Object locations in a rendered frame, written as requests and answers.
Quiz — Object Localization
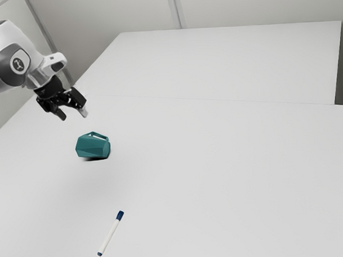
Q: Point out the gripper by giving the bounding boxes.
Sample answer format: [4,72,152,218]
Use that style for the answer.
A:
[33,74,90,122]

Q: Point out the white marker with blue cap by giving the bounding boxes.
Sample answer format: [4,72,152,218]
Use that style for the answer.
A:
[96,210,126,257]

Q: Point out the teal faceted mug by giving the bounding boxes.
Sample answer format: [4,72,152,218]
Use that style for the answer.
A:
[74,131,112,161]

